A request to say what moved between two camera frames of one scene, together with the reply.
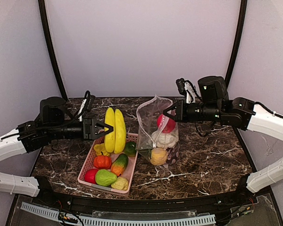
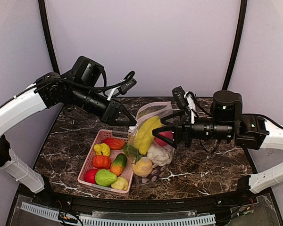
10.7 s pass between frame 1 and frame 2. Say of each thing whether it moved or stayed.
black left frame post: stayed
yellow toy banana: moved
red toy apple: moved
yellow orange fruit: moved
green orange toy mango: stayed
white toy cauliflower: moved
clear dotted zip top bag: moved
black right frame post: stayed
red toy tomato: stayed
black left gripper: moved
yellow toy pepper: stayed
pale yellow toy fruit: stayed
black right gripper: moved
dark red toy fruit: moved
